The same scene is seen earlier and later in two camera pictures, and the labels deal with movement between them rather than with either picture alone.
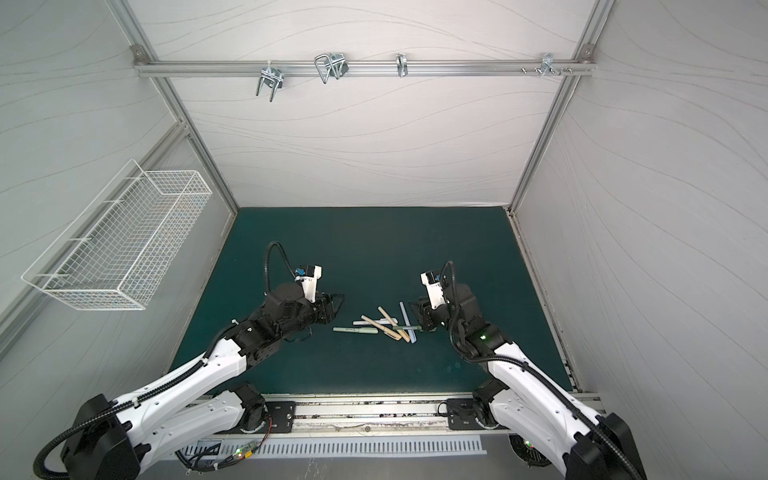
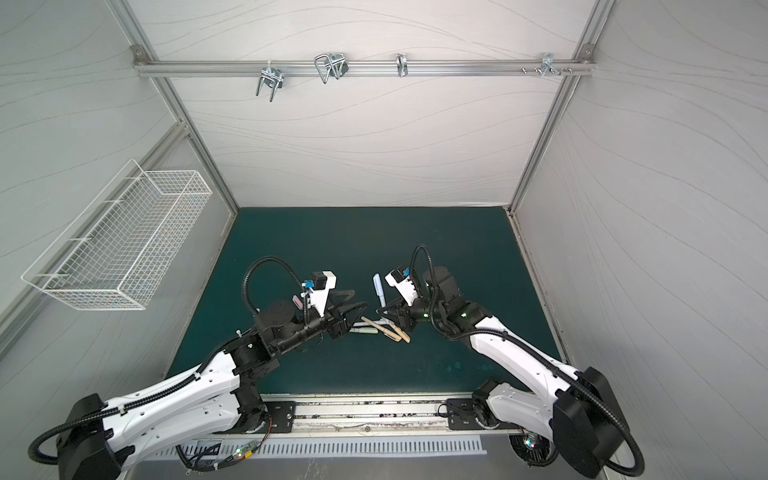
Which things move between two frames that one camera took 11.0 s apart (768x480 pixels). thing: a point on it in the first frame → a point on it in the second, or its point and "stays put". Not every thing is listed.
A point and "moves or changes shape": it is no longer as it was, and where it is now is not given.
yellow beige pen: x=387 y=331 stays put
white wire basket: x=110 y=252 stays put
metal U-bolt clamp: x=271 y=76 stays put
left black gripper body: x=320 y=309 → x=330 y=325
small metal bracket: x=402 y=64 stays put
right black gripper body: x=429 y=313 → x=405 y=312
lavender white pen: x=407 y=323 moves or changes shape
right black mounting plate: x=462 y=414 stays put
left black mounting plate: x=282 y=414 stays put
